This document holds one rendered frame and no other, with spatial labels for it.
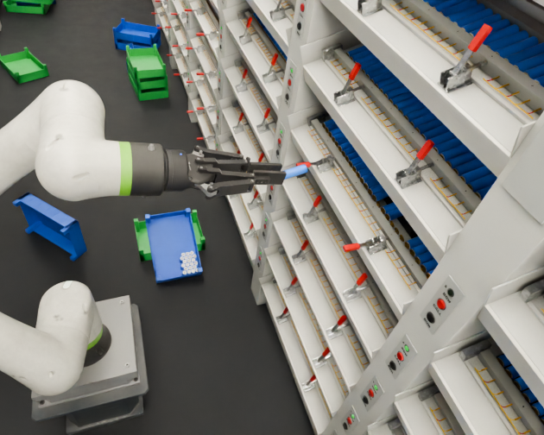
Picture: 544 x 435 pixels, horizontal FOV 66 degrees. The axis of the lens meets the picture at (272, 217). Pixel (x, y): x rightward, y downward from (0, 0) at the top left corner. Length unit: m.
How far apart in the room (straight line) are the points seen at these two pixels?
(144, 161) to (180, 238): 1.28
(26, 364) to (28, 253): 1.12
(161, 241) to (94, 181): 1.28
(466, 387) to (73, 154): 0.74
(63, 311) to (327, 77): 0.87
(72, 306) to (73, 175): 0.57
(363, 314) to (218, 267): 1.06
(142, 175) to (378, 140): 0.46
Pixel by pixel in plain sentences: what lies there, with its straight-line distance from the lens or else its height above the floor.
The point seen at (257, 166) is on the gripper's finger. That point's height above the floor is 1.07.
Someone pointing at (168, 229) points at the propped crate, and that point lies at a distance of 1.99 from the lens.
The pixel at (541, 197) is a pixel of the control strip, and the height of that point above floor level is 1.31.
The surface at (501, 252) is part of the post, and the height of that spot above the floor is 1.21.
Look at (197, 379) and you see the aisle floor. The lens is 1.73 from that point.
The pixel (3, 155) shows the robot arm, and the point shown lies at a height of 1.08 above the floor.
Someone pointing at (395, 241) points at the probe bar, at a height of 0.97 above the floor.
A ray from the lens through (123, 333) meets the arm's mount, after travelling 1.43.
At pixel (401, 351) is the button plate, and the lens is 0.89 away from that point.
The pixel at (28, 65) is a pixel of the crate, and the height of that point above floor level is 0.00.
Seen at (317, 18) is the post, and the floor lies 1.23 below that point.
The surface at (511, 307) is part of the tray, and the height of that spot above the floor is 1.13.
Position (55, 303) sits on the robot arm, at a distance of 1.23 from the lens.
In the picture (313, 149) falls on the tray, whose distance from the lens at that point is 1.13.
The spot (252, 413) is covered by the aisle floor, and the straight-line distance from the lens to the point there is 1.69.
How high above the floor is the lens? 1.60
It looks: 46 degrees down
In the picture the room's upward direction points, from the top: 10 degrees clockwise
